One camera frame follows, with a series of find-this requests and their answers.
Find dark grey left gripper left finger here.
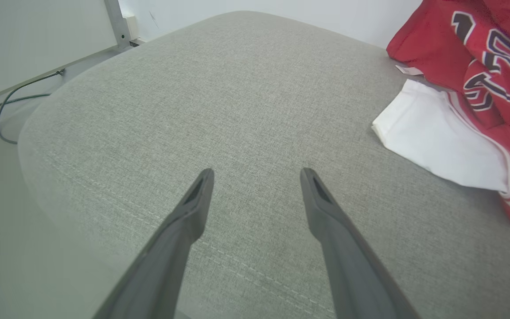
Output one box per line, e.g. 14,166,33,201
92,168,215,319

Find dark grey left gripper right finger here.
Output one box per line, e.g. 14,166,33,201
300,167,421,319

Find red Bulls jersey white sleeves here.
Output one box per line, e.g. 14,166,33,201
372,0,510,230

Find grey fabric sofa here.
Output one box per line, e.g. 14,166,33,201
18,11,510,319

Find black floor cable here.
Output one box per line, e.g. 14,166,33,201
0,69,66,145

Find white wall box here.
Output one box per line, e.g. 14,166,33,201
123,16,138,41

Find grey metal frame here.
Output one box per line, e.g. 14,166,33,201
0,0,132,110

